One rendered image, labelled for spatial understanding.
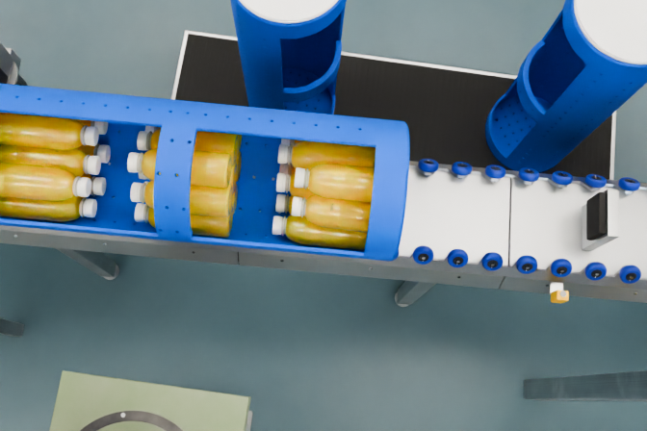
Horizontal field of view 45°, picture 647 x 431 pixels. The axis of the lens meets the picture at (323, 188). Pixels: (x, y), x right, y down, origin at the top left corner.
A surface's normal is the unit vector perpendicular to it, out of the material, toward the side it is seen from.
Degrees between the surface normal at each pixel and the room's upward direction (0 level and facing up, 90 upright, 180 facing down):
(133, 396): 1
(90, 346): 0
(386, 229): 47
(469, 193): 0
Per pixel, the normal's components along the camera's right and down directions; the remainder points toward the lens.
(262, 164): -0.02, 0.26
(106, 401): 0.05, -0.25
